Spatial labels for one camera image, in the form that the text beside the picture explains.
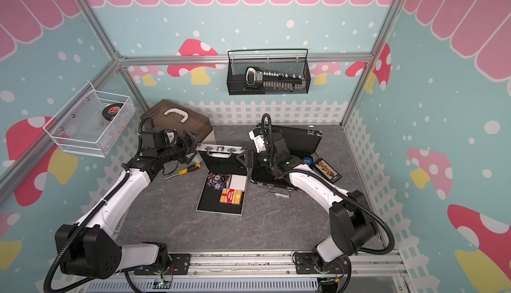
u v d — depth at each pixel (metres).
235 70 0.95
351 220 0.43
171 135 0.74
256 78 0.88
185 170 0.97
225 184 0.94
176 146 0.70
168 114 0.97
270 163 0.66
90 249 0.40
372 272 0.74
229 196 0.89
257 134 0.73
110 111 0.78
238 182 0.93
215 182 0.94
